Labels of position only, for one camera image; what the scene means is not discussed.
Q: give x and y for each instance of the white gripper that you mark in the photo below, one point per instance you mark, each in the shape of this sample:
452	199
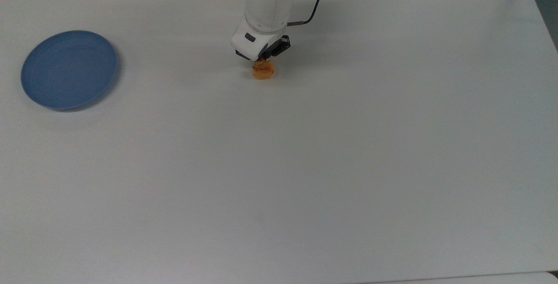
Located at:
250	42

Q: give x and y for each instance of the orange braided bread roll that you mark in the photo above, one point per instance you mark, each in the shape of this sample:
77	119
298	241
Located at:
264	71

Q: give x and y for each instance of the blue round plate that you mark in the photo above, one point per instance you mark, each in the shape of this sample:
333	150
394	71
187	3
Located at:
69	70

